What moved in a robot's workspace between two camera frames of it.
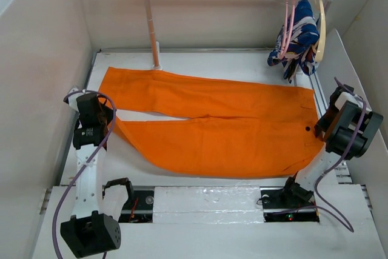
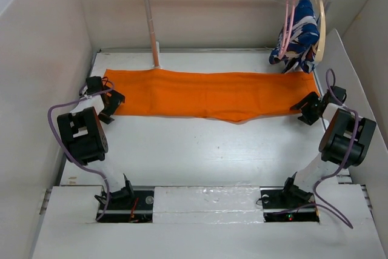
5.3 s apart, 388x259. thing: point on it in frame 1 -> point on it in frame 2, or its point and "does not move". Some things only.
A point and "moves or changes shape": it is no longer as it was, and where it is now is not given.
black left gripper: [109, 112] -> [117, 99]
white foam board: [371, 167] does not move
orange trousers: [225, 127] moves or changes shape
